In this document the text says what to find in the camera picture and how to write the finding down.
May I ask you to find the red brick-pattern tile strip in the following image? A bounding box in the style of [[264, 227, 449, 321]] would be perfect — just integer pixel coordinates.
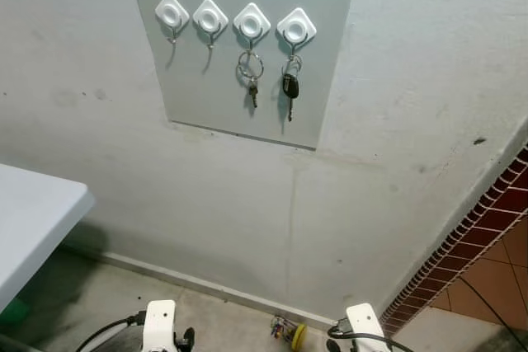
[[381, 146, 528, 335]]

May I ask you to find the thin black floor cable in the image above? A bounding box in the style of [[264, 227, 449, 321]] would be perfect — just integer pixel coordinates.
[[458, 276, 518, 352]]

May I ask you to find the white plastic table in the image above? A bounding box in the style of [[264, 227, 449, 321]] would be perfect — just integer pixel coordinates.
[[0, 163, 96, 312]]

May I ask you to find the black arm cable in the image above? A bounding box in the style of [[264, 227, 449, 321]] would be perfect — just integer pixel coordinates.
[[76, 311, 148, 352], [328, 325, 413, 352]]

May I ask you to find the small key on large ring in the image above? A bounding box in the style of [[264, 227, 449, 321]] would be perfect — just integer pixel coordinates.
[[238, 49, 266, 109]]

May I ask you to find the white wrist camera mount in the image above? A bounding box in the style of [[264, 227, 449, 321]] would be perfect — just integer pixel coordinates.
[[345, 303, 385, 352], [142, 300, 178, 352]]

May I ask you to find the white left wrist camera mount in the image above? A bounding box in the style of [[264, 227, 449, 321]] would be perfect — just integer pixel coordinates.
[[142, 300, 178, 352]]

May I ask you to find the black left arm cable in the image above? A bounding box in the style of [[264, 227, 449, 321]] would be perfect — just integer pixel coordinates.
[[76, 311, 148, 352]]

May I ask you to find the white diamond wall hook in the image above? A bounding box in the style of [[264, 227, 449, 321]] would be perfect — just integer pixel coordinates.
[[233, 2, 272, 47], [276, 7, 318, 53], [192, 0, 229, 49], [154, 0, 191, 45]]

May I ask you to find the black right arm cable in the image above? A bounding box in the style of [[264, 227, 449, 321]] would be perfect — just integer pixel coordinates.
[[328, 325, 413, 352]]

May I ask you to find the black car key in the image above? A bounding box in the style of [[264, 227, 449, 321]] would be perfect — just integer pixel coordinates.
[[281, 54, 303, 122]]

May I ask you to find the grey wall panel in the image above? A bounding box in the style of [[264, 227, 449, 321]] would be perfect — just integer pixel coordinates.
[[125, 0, 361, 151]]

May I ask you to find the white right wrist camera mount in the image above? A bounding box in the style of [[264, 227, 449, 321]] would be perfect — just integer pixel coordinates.
[[345, 303, 385, 352]]

